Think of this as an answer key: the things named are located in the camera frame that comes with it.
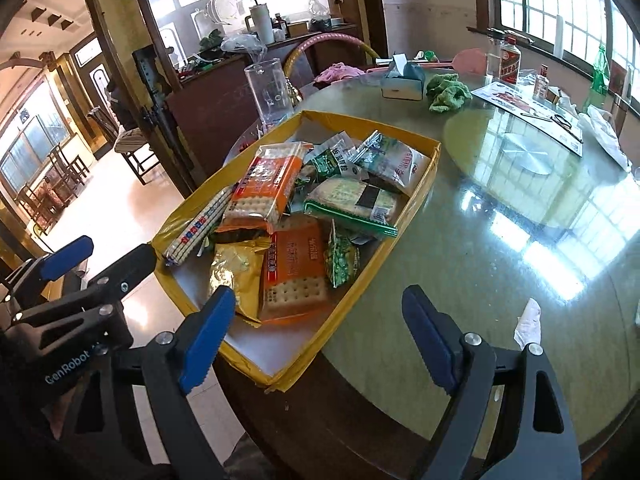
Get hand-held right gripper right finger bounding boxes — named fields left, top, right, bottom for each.
left=401, top=285, right=584, bottom=480

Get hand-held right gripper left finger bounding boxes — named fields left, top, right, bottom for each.
left=59, top=285, right=237, bottom=480

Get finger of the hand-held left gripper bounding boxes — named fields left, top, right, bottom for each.
left=0, top=234, right=96, bottom=312
left=10, top=242, right=159, bottom=362

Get gold snack packet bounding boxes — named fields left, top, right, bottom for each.
left=207, top=239, right=272, bottom=329

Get blue edged cracker packet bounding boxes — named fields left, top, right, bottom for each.
left=164, top=185, right=237, bottom=267

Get yellow cardboard box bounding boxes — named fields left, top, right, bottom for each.
left=151, top=109, right=443, bottom=394

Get orange cracker packet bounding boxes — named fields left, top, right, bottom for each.
left=220, top=141, right=314, bottom=234
left=259, top=215, right=332, bottom=324

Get green pea snack packet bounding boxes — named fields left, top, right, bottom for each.
left=323, top=218, right=362, bottom=289

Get green edged seaweed cracker packet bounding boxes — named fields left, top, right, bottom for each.
left=303, top=177, right=402, bottom=239

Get wooden dining chairs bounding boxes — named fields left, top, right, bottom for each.
left=17, top=142, right=92, bottom=232

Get white crumpled tissue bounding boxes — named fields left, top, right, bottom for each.
left=513, top=297, right=543, bottom=352

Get wooden chair with cushion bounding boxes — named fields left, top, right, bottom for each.
left=87, top=107, right=162, bottom=187

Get dark wooden sideboard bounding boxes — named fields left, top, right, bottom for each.
left=165, top=22, right=362, bottom=162

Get black door lock plate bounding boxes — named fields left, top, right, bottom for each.
left=131, top=45, right=177, bottom=162

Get clear plastic pitcher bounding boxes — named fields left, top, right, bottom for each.
left=243, top=57, right=297, bottom=129

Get green cloth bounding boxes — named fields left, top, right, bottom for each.
left=425, top=72, right=474, bottom=115

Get black eyeglasses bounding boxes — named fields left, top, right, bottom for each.
left=519, top=111, right=584, bottom=143

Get crumpled clear plastic bag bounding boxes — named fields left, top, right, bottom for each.
left=220, top=34, right=269, bottom=57

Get teal tissue box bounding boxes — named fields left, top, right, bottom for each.
left=380, top=54, right=427, bottom=102

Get white plastic bag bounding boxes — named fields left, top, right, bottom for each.
left=577, top=104, right=632, bottom=172

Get small clear liquor bottle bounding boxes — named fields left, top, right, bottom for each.
left=532, top=64, right=550, bottom=104

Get pink fly swatter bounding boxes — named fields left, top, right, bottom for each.
left=367, top=47, right=489, bottom=79

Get pink cloth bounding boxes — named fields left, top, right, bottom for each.
left=312, top=62, right=369, bottom=86

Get white jug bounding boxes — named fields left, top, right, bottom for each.
left=244, top=2, right=277, bottom=46

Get colourful hula hoop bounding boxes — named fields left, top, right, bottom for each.
left=282, top=31, right=384, bottom=107

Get large red label liquor bottle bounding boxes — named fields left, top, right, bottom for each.
left=486, top=35, right=522, bottom=87

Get green glass bottle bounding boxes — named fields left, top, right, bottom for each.
left=591, top=44, right=612, bottom=97

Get red box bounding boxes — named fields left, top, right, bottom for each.
left=611, top=62, right=629, bottom=97

